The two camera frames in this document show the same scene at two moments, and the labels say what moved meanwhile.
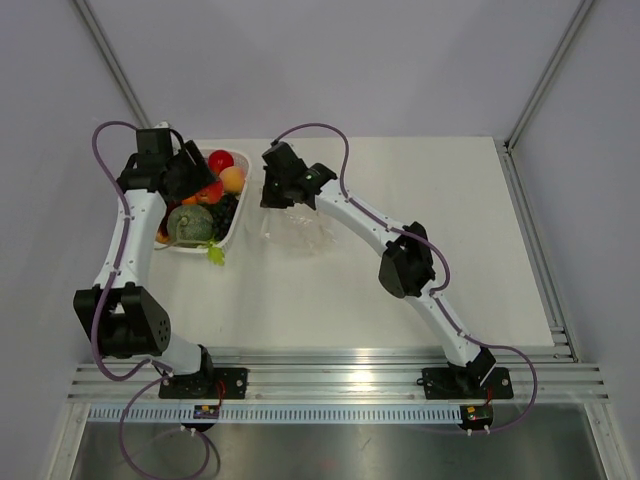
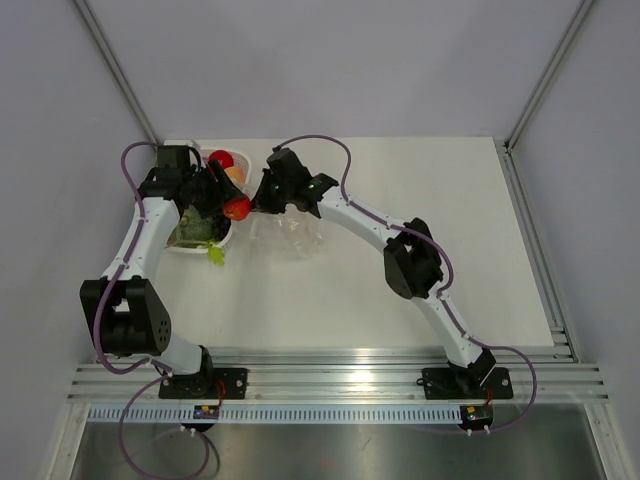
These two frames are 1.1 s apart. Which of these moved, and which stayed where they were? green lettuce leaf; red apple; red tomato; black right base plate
Moved: red apple
Stayed: black right base plate; green lettuce leaf; red tomato
